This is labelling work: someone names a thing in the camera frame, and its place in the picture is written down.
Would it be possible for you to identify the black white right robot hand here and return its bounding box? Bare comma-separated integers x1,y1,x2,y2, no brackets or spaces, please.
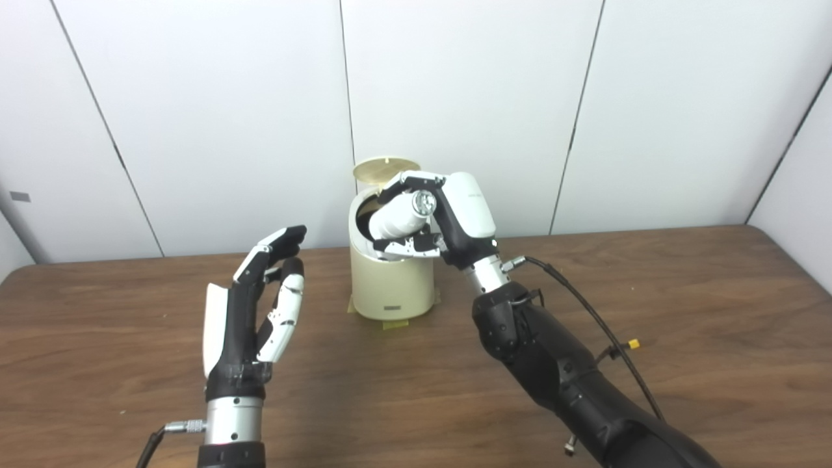
372,170,500,270

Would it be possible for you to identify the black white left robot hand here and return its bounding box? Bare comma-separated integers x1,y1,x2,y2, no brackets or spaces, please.
202,225,307,400

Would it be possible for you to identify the small white plastic bottle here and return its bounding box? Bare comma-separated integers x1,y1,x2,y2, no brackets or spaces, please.
368,190,437,241

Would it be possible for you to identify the cream round bin lid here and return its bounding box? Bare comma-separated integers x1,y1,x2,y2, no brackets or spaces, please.
352,156,422,186

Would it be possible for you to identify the cream-colored round bin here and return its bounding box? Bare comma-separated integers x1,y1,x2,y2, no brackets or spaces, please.
348,188,436,320

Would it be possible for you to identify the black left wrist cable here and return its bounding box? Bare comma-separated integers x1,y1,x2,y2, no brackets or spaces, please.
135,419,207,468

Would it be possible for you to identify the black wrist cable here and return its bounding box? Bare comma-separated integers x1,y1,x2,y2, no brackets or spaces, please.
135,419,207,468
500,255,667,423

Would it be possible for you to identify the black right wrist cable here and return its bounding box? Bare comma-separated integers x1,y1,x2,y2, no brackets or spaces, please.
500,255,667,423

